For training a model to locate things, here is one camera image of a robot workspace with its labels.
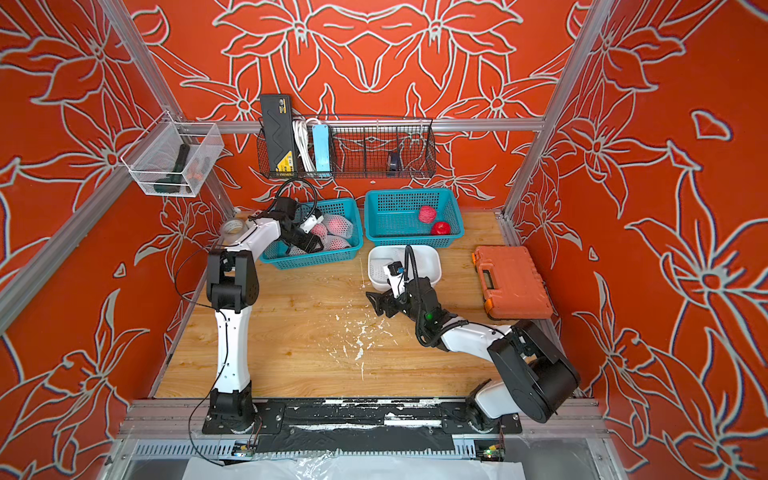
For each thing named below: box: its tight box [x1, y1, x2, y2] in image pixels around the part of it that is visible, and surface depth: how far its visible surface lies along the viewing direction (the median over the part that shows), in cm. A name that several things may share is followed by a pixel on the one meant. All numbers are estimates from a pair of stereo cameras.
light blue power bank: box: [312, 124, 330, 173], surface depth 92 cm
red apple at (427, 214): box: [419, 205, 436, 224], surface depth 116 cm
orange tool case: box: [471, 245, 554, 320], surface depth 95 cm
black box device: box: [260, 94, 298, 177], surface depth 89 cm
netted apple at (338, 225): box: [323, 214, 354, 238], surface depth 109 cm
